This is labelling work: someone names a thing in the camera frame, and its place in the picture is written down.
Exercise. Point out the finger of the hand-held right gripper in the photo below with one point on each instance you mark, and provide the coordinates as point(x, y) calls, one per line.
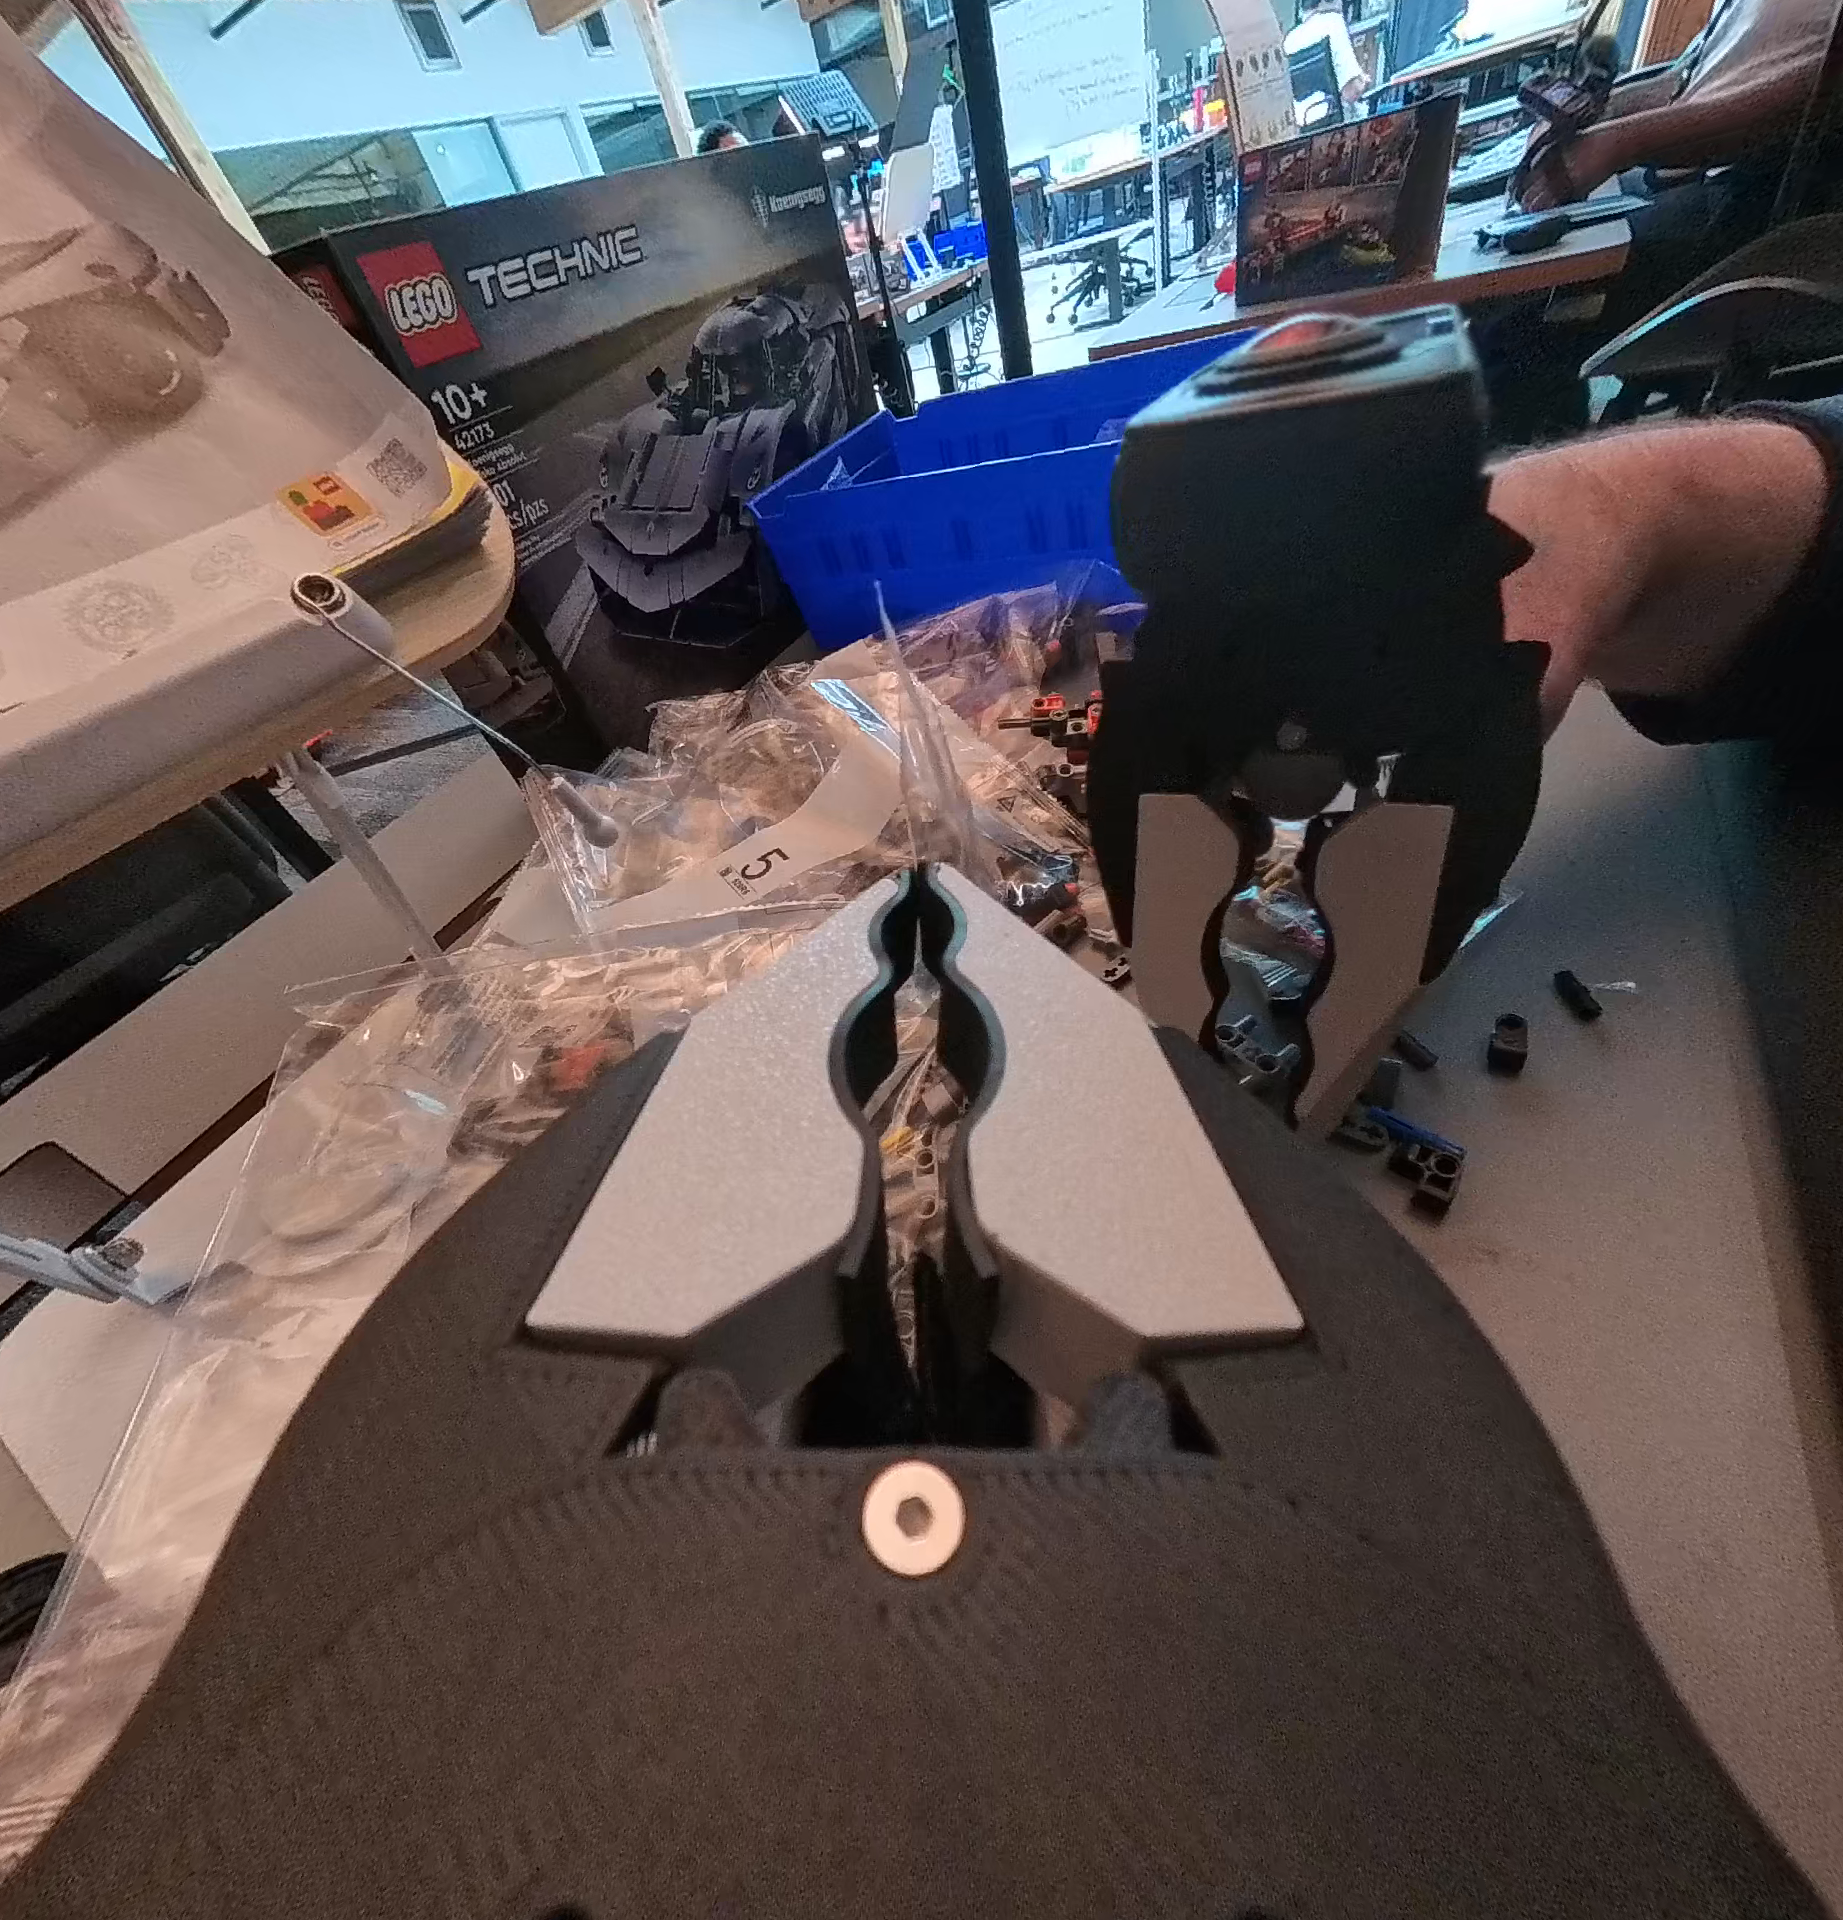
point(1386, 932)
point(1176, 900)

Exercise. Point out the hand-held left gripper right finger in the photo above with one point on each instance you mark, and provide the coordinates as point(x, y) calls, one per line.
point(1146, 1202)

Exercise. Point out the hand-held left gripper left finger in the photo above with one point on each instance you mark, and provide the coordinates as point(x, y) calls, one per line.
point(681, 1202)

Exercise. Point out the light grey double pin connector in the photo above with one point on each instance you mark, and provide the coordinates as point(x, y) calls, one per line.
point(1258, 1037)

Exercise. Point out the black lego connector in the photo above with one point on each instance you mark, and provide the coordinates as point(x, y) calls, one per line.
point(1578, 994)
point(1428, 1178)

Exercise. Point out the clear bag of pieces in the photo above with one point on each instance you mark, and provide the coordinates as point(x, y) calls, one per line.
point(921, 750)

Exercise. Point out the clear bag of lego wheels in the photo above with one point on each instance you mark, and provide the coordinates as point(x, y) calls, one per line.
point(337, 1127)

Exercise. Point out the person's right forearm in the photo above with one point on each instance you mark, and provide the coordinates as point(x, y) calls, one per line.
point(1821, 632)

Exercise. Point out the small grey lego block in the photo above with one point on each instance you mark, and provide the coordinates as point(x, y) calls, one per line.
point(1383, 1076)

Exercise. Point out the small black lego pin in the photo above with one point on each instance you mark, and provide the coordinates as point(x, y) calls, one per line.
point(1509, 1043)

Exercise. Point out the blue lego pin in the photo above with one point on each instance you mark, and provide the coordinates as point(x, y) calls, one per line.
point(1409, 1127)

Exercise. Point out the grey lego chassis assembly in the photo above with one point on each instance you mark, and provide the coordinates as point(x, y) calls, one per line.
point(1064, 720)

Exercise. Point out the black lego set box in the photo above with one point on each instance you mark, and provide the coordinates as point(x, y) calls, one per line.
point(591, 375)

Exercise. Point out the black lego tyre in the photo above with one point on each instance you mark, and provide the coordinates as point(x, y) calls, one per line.
point(7, 1635)

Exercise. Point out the lego instruction booklet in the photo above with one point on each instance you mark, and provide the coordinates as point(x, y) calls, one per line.
point(111, 375)

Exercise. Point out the person's right hand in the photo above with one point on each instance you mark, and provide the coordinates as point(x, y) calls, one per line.
point(1656, 555)

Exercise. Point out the clear bag with white label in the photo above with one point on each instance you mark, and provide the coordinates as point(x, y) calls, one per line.
point(742, 855)

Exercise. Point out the small printed box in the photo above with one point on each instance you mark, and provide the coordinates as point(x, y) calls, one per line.
point(1333, 202)

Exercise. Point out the blue plastic bin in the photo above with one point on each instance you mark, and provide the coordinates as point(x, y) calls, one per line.
point(937, 525)

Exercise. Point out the brown cardboard sheet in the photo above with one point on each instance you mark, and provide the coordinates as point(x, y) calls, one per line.
point(1253, 68)

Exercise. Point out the black office chair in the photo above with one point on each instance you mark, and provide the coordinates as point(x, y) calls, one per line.
point(1746, 302)

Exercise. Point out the dark perforated panel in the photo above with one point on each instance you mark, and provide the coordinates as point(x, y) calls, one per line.
point(1821, 1202)

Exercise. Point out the whiteboard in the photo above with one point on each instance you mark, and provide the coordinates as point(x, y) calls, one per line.
point(1071, 68)

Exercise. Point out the beige book stand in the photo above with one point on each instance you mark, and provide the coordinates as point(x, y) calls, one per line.
point(186, 707)

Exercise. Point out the black vertical post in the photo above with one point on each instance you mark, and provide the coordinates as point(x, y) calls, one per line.
point(993, 182)

